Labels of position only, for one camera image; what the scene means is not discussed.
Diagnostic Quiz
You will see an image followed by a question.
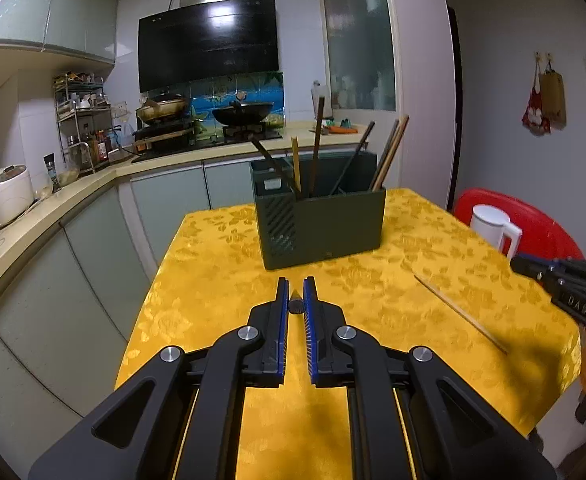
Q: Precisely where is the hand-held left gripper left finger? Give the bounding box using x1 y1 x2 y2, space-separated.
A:
27 276 290 480

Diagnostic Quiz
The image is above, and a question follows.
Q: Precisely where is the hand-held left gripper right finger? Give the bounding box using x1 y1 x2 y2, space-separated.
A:
303 276 558 480

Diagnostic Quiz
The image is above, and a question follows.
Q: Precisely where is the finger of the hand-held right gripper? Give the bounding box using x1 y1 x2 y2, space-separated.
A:
510 254 586 287

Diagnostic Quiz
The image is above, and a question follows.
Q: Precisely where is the light bamboo chopstick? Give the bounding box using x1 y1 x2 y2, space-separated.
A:
291 136 303 197
414 273 508 356

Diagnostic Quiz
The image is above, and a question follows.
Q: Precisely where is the dark green utensil holder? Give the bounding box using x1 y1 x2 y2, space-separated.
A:
249 152 388 272

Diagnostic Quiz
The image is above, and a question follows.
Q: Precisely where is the brown wooden chopstick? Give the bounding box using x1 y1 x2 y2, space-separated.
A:
373 115 411 193

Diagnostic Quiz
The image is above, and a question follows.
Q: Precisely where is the reddish brown chopstick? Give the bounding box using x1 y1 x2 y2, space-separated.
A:
309 97 326 198

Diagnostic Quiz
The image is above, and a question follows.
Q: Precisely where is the red plastic stool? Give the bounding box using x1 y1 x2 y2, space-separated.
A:
453 188 586 262

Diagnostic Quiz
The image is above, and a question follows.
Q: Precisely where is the white plastic pitcher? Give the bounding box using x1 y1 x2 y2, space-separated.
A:
469 204 524 253

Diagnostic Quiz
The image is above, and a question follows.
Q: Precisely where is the yellow floral tablecloth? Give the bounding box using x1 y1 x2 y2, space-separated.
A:
114 187 582 480

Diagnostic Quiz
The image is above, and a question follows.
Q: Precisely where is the red cloth bag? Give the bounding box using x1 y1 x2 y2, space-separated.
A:
521 57 552 136

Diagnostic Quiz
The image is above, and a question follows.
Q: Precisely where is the brown hanging bag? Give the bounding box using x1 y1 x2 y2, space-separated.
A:
539 60 568 131

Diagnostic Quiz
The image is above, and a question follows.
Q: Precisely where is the dark door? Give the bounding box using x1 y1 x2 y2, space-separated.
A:
447 5 461 201

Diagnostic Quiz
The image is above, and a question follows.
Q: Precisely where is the lower kitchen cabinet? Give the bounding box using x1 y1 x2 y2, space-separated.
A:
0 157 294 461

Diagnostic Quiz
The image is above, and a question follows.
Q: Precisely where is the black gas hob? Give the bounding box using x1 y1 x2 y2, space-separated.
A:
132 127 285 163

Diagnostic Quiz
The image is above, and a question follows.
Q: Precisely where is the black wok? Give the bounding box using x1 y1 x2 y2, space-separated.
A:
211 101 276 127

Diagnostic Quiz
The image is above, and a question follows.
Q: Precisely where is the white plastic bottle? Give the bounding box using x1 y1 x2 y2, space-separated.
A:
310 80 332 121

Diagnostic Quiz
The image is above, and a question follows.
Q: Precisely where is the blue ocean backsplash panel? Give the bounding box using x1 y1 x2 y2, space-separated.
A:
190 71 285 126

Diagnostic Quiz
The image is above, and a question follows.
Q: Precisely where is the golden frying pan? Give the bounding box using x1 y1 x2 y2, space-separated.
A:
136 94 193 123

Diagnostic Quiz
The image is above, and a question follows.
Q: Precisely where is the frosted glass window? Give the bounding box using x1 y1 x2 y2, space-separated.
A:
319 0 397 111

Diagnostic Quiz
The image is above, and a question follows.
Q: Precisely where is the black glass range hood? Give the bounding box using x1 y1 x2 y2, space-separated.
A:
138 0 280 94

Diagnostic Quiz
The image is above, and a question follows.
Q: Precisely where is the metal spice rack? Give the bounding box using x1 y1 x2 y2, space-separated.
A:
53 71 112 173

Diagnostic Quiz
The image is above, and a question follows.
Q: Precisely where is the white rice cooker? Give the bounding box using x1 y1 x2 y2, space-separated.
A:
0 163 35 226

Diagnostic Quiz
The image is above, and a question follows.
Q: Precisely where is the upper wall cabinet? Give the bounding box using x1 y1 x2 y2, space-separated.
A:
0 0 120 66

